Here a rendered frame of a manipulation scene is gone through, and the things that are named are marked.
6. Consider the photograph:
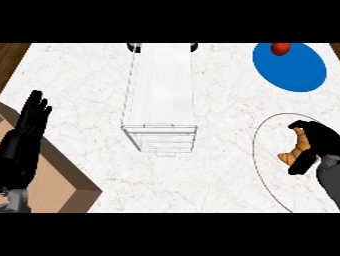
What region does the red apple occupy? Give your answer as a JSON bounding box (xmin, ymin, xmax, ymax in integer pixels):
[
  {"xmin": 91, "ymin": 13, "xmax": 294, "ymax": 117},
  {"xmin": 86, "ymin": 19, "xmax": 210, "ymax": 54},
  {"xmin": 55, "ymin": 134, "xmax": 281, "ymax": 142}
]
[{"xmin": 269, "ymin": 43, "xmax": 293, "ymax": 57}]

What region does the blue round plate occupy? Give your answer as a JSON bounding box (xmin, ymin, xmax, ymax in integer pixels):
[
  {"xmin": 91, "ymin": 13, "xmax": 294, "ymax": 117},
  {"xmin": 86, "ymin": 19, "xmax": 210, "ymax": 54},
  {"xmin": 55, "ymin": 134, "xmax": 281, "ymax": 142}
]
[{"xmin": 252, "ymin": 43, "xmax": 328, "ymax": 93}]

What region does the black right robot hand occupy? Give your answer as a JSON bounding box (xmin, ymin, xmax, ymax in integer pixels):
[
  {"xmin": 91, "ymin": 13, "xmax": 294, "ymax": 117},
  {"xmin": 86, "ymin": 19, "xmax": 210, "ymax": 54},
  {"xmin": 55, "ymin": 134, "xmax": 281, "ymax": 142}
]
[{"xmin": 287, "ymin": 119, "xmax": 340, "ymax": 176}]

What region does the open brown wooden drawer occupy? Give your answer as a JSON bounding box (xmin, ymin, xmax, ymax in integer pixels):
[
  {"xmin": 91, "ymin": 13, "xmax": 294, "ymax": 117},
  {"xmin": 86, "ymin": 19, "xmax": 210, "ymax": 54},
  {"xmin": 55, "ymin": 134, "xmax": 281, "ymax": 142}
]
[{"xmin": 0, "ymin": 94, "xmax": 104, "ymax": 214}]

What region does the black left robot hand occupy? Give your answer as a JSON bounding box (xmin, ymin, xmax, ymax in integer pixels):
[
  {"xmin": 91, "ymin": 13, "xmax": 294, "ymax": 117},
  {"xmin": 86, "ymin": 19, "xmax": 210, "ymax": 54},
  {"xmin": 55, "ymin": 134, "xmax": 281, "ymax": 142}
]
[{"xmin": 0, "ymin": 89, "xmax": 55, "ymax": 195}]

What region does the golden brown croissant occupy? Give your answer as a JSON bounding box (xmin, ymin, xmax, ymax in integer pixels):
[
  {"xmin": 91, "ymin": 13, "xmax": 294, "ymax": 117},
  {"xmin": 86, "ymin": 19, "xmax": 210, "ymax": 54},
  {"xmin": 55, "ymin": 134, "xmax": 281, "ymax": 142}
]
[{"xmin": 277, "ymin": 127, "xmax": 321, "ymax": 167}]

